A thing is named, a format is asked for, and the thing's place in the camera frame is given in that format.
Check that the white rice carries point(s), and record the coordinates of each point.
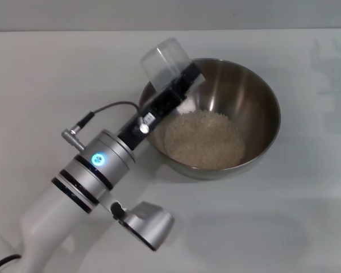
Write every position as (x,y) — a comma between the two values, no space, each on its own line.
(204,139)

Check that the stainless steel mixing bowl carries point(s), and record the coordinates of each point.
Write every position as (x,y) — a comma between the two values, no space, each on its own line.
(244,94)

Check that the clear plastic measuring cup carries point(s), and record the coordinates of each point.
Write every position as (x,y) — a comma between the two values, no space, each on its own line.
(164,65)

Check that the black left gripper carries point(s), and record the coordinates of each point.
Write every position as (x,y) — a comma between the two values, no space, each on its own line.
(153,116)

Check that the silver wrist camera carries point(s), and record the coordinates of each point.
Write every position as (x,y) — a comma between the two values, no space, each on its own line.
(147,224)

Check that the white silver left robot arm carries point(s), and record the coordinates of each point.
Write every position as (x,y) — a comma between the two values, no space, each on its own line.
(82,176)

